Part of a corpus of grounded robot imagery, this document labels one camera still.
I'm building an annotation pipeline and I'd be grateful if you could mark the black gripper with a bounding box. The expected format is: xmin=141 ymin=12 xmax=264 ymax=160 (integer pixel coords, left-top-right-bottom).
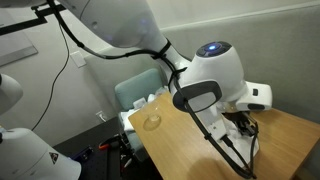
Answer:
xmin=230 ymin=112 xmax=257 ymax=137

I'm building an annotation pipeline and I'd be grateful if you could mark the white cloth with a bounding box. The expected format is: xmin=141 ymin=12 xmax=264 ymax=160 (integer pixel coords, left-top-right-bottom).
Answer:
xmin=223 ymin=118 xmax=260 ymax=164

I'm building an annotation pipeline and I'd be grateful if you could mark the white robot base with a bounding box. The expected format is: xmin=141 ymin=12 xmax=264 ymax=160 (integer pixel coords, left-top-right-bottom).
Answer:
xmin=0 ymin=127 xmax=81 ymax=180

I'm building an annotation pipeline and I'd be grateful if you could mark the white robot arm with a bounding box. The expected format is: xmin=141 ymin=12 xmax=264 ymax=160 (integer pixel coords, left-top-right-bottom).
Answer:
xmin=0 ymin=0 xmax=249 ymax=140

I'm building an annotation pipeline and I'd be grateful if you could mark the clear glass bowl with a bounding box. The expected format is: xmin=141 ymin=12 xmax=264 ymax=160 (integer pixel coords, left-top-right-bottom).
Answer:
xmin=140 ymin=101 xmax=160 ymax=122

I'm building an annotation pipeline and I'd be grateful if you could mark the teal upholstered chair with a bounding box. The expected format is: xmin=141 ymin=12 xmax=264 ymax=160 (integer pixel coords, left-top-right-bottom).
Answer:
xmin=114 ymin=68 xmax=164 ymax=162

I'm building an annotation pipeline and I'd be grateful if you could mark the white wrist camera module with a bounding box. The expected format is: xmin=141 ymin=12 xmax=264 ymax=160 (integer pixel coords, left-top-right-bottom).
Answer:
xmin=236 ymin=82 xmax=273 ymax=111

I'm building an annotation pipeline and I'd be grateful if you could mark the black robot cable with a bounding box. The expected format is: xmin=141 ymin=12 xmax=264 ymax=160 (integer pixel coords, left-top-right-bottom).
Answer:
xmin=46 ymin=0 xmax=259 ymax=180

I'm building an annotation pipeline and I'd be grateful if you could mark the orange handled clamp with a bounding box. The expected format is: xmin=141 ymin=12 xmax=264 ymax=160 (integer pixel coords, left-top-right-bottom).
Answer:
xmin=98 ymin=134 xmax=121 ymax=150

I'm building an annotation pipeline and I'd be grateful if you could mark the white wall outlet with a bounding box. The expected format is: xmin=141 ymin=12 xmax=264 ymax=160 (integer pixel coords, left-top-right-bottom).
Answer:
xmin=96 ymin=111 xmax=107 ymax=122

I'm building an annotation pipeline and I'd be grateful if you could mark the white wall switch plate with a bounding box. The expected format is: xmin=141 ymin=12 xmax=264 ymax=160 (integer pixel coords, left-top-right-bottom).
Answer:
xmin=70 ymin=51 xmax=86 ymax=68

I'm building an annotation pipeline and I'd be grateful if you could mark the hanging black wall cable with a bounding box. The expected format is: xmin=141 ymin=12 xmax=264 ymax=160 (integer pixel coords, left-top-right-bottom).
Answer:
xmin=31 ymin=24 xmax=71 ymax=132

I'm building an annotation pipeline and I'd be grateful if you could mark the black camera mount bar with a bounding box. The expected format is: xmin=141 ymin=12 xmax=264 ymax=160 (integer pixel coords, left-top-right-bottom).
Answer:
xmin=0 ymin=6 xmax=54 ymax=36

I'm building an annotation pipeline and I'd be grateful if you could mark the grey wall board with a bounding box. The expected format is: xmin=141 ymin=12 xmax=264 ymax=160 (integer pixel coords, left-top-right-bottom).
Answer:
xmin=0 ymin=8 xmax=39 ymax=67

